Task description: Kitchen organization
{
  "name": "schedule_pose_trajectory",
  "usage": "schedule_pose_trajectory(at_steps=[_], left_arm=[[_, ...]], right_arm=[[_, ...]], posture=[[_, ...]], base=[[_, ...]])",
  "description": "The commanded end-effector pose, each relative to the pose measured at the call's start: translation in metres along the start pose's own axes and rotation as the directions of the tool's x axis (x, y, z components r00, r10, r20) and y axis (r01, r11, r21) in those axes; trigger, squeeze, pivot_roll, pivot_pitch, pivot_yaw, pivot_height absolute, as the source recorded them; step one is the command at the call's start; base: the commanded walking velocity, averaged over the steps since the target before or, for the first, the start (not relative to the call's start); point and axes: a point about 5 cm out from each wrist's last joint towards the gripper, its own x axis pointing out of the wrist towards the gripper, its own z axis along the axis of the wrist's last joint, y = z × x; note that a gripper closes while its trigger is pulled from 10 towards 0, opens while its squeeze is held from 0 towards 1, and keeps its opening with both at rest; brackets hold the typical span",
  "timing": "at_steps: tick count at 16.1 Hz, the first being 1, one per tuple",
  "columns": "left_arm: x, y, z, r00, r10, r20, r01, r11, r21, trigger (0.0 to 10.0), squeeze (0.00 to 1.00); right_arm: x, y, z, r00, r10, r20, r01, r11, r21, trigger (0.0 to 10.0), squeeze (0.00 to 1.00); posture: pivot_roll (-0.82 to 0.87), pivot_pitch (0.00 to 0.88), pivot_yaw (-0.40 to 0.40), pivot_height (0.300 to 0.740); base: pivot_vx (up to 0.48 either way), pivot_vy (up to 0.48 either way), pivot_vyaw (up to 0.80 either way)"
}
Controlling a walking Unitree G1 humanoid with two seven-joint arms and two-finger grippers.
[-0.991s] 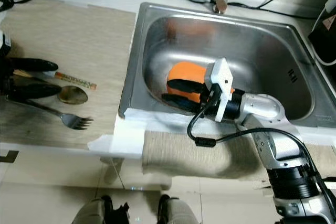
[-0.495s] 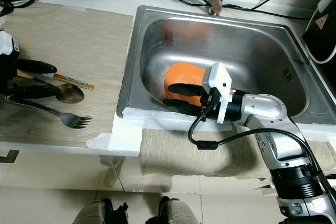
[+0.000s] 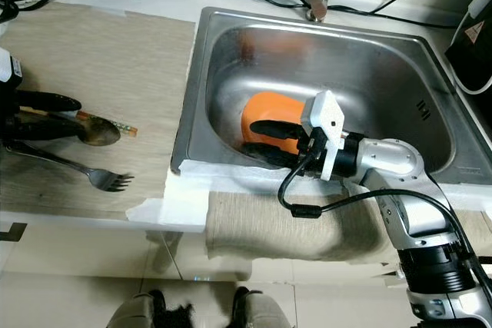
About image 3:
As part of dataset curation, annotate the metal fork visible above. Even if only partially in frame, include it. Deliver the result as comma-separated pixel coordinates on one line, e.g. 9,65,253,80
6,140,134,193

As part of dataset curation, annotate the black appliance with warning label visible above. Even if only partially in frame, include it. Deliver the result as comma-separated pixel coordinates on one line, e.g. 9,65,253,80
444,0,492,97

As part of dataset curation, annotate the beige woven hanging mat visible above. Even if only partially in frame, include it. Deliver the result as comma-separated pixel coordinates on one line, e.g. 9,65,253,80
205,190,408,263

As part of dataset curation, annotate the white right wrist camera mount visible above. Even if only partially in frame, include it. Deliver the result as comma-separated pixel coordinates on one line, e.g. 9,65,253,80
300,90,345,181

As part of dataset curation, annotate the grey robot right leg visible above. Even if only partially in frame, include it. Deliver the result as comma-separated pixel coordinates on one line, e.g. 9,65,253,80
231,287,294,328

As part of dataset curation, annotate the stainless steel sink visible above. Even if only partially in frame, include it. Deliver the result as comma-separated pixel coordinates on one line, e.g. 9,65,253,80
171,5,492,187

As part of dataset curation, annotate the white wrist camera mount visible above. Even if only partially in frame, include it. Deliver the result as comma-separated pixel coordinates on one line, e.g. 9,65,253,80
0,48,22,110
300,90,345,181

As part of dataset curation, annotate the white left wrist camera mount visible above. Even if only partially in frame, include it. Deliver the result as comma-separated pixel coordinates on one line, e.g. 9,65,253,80
0,48,22,110

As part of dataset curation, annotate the grey robot left leg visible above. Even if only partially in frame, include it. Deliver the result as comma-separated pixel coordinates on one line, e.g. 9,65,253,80
106,290,161,328

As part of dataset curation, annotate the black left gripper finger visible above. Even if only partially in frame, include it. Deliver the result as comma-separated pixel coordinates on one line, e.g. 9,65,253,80
15,91,82,113
6,118,84,143

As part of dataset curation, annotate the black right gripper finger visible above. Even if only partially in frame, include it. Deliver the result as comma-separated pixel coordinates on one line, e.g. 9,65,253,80
242,142,304,169
250,119,310,141

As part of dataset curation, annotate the dark metal drawer handle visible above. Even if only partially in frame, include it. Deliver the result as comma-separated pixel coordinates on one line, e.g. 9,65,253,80
0,221,27,242

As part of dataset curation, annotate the orange plastic bowl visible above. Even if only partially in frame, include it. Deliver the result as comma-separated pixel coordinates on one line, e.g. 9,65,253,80
240,91,314,161

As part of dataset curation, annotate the grey robot leg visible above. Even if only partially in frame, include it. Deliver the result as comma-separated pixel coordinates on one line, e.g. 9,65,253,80
231,287,294,328
106,290,161,328

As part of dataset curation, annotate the metal spoon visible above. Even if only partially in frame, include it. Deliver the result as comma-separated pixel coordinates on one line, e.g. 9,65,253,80
38,110,122,147

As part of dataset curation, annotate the patterned wooden chopstick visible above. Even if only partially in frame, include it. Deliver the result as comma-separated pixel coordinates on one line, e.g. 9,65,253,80
38,109,139,137

